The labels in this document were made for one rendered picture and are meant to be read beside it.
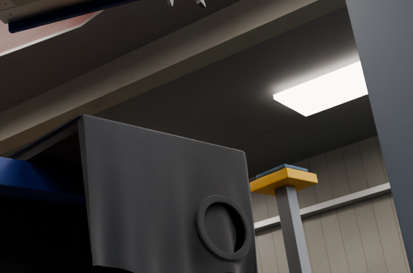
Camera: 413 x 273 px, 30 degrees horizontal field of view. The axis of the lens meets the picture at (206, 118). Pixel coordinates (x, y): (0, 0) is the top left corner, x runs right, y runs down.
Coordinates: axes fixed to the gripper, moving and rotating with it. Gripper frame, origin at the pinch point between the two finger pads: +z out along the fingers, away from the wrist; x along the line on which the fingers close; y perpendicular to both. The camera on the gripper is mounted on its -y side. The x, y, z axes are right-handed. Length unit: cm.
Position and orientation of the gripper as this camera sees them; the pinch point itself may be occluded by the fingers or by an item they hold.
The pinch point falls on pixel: (187, 8)
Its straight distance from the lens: 225.4
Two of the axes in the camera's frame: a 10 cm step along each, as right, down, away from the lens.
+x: 6.2, -0.9, 7.8
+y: 7.1, -3.6, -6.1
